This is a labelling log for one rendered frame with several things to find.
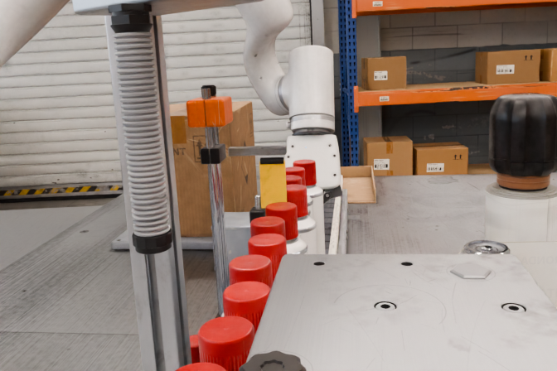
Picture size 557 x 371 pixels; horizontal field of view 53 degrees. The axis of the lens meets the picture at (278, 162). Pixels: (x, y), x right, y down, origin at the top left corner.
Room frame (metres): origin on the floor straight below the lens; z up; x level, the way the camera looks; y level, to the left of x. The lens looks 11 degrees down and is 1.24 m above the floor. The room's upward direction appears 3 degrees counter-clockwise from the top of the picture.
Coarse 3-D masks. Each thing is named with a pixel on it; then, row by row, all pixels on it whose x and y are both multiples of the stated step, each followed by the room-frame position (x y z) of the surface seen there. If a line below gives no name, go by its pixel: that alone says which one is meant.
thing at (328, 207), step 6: (330, 204) 1.28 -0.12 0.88; (324, 210) 1.22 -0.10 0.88; (330, 210) 1.22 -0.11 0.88; (324, 216) 1.18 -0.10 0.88; (330, 216) 1.18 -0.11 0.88; (324, 222) 1.14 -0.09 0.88; (330, 222) 1.13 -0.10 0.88; (324, 228) 1.10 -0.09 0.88; (330, 228) 1.09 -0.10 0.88; (330, 234) 1.05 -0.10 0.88
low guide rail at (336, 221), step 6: (342, 180) 1.41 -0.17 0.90; (336, 198) 1.20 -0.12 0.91; (336, 204) 1.15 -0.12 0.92; (336, 210) 1.10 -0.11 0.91; (336, 216) 1.06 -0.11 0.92; (336, 222) 1.02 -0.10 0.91; (336, 228) 0.99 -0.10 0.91; (336, 234) 0.95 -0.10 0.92; (330, 240) 0.92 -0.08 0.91; (336, 240) 0.92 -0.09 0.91; (330, 246) 0.89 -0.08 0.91; (336, 246) 0.89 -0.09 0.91; (330, 252) 0.86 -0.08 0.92; (336, 252) 0.87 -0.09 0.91
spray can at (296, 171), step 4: (288, 168) 0.74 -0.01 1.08; (292, 168) 0.74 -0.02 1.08; (296, 168) 0.74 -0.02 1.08; (300, 168) 0.74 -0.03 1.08; (288, 172) 0.72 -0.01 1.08; (292, 172) 0.72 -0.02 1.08; (296, 172) 0.72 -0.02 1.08; (300, 172) 0.72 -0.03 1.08; (304, 172) 0.73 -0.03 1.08; (304, 176) 0.73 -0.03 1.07; (304, 180) 0.73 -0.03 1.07; (304, 184) 0.73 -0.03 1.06; (308, 196) 0.73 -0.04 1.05; (308, 200) 0.72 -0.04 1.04; (312, 200) 0.73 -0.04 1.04; (308, 204) 0.72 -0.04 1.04; (312, 204) 0.73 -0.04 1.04; (308, 208) 0.72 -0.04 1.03; (312, 208) 0.73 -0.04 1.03; (312, 212) 0.73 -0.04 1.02; (312, 216) 0.73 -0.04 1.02
